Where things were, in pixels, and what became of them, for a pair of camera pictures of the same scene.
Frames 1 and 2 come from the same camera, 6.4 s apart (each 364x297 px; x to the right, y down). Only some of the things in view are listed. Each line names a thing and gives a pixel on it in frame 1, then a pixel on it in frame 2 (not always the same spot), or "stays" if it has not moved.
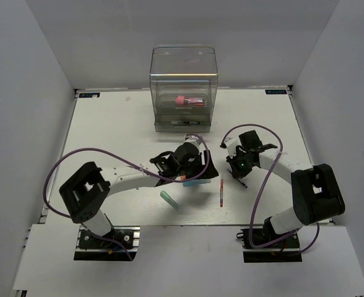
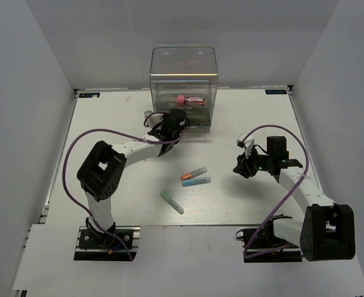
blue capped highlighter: x=192 y=183 stays
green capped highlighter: x=169 y=200 stays
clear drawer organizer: x=184 y=87 stays
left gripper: x=212 y=172 -> x=163 y=122
